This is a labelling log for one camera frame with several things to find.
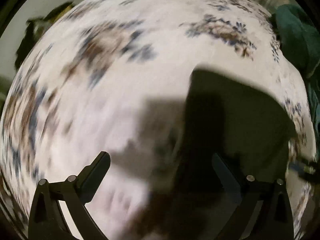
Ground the dark green plush blanket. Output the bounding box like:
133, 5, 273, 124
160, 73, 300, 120
271, 4, 320, 132

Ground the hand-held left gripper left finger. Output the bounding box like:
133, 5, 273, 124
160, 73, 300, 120
28, 151, 111, 240

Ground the dark striped sweater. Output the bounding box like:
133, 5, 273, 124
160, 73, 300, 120
150, 68, 297, 240

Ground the black clothes pile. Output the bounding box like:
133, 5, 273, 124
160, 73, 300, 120
14, 2, 73, 68

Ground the floral bed blanket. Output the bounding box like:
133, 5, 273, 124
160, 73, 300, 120
0, 0, 316, 240

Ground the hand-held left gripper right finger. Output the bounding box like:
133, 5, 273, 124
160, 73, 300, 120
211, 152, 294, 240

